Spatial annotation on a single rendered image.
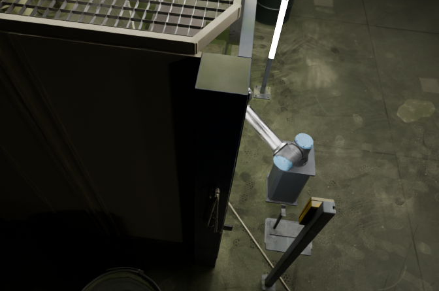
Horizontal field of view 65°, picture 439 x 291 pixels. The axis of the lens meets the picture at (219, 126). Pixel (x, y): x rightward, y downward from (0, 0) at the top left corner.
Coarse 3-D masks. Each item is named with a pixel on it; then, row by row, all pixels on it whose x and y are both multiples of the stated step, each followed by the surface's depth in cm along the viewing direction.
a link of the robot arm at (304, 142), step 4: (296, 136) 275; (300, 136) 275; (304, 136) 276; (308, 136) 276; (296, 140) 272; (300, 140) 273; (304, 140) 273; (308, 140) 274; (312, 140) 274; (292, 144) 274; (296, 144) 273; (300, 144) 270; (304, 144) 271; (308, 144) 271; (312, 144) 272; (300, 148) 270; (304, 148) 270; (308, 148) 271; (304, 152) 272; (308, 152) 278; (304, 156) 281
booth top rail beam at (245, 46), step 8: (248, 0) 145; (256, 0) 145; (248, 8) 142; (248, 16) 139; (248, 24) 136; (248, 32) 133; (240, 40) 130; (248, 40) 130; (240, 48) 127; (248, 48) 128; (240, 56) 125; (248, 56) 125
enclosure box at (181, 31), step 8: (160, 0) 238; (160, 8) 233; (168, 8) 235; (176, 8) 237; (184, 8) 240; (152, 16) 226; (160, 16) 228; (176, 16) 233; (160, 24) 224; (192, 24) 232; (200, 24) 234; (168, 32) 222; (176, 32) 224; (184, 32) 226; (192, 32) 228
